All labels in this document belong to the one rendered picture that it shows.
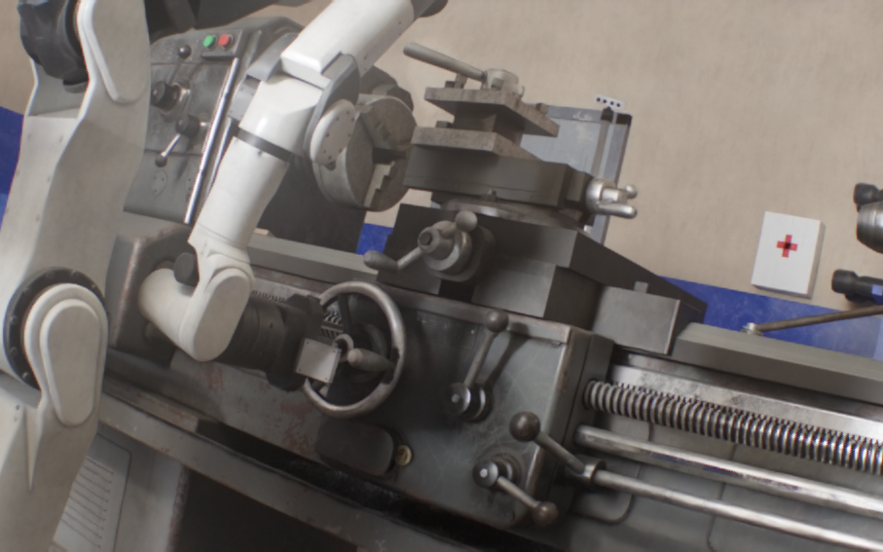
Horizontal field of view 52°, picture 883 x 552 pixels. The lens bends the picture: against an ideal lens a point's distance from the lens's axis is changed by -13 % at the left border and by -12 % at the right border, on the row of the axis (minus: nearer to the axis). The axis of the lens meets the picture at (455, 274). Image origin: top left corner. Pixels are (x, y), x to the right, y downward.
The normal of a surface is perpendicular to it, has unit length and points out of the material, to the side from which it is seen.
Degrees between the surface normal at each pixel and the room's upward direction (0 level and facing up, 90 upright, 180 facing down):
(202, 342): 103
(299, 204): 90
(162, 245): 90
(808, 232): 90
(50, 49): 140
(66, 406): 90
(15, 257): 76
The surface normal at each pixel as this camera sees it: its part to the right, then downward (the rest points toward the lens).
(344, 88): 0.86, 0.44
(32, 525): 0.78, 0.15
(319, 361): -0.08, -0.07
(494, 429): -0.55, -0.21
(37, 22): -0.56, 0.61
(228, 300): 0.72, 0.38
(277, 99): 0.11, -0.66
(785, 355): -0.12, -0.90
